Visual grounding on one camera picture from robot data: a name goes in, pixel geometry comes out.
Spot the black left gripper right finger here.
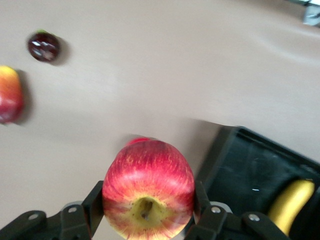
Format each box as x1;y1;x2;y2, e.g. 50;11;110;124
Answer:
183;179;293;240

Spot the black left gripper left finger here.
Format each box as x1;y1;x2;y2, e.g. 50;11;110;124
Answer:
0;179;105;240

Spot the black plastic box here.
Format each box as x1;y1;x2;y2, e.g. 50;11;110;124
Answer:
197;125;320;240

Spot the yellow banana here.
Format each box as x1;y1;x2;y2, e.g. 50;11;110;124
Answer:
266;178;316;236

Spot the red yellow apple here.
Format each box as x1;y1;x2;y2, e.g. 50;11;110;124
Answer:
101;139;196;240

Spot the red yellow mango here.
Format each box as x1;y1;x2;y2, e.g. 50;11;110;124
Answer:
0;65;25;125

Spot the brown table mat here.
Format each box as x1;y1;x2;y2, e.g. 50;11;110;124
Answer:
0;0;320;240

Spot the dark purple mangosteen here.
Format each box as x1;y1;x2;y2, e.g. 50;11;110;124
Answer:
26;29;62;63

